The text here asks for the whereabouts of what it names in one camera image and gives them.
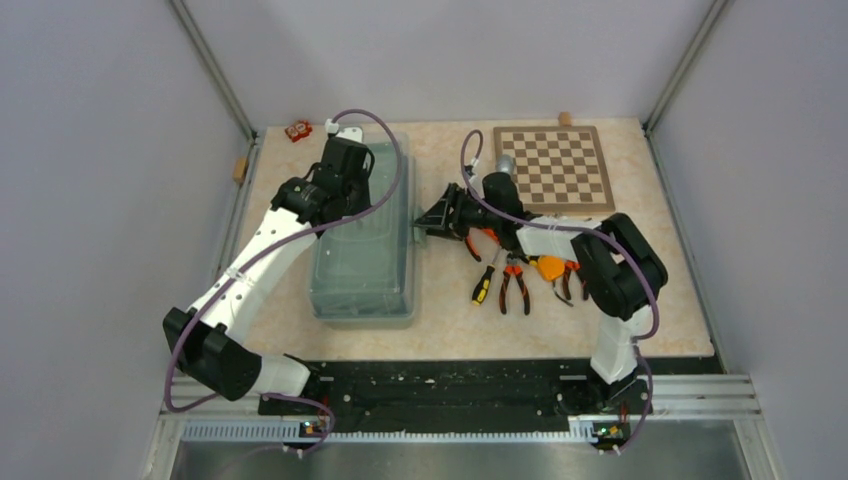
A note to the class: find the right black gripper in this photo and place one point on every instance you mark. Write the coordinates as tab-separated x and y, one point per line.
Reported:
440	221

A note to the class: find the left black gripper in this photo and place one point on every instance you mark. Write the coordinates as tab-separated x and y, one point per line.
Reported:
366	201

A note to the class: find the large black yellow screwdriver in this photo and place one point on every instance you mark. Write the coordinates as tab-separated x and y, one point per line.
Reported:
482	287

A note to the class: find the grey metal flashlight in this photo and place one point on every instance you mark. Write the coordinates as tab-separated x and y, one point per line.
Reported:
505	164

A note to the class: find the green plastic toolbox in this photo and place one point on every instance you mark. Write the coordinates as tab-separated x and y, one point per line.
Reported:
364	272

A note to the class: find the orange tape measure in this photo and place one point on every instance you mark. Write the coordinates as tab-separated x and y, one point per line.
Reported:
550	268

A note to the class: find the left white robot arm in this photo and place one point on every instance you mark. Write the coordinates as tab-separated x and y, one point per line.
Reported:
207	338

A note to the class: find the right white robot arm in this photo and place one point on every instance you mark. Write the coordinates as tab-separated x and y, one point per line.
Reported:
621	271

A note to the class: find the orange combination pliers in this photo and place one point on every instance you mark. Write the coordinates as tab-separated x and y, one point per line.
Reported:
470	245

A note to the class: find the red small toy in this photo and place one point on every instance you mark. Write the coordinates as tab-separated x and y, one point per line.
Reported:
299	130

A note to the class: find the wooden block at left edge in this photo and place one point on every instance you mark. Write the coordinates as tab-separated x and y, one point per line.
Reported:
240	170

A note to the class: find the wooden chessboard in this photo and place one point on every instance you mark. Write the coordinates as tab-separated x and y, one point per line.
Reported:
559	170

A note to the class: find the orange needle nose pliers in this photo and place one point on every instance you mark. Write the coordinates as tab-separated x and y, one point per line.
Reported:
571	269

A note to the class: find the small wooden block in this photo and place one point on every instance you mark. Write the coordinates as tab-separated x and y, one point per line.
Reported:
565	119

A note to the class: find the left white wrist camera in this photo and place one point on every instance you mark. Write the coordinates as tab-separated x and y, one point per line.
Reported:
353	133

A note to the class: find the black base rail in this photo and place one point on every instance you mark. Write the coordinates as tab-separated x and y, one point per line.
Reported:
462	397

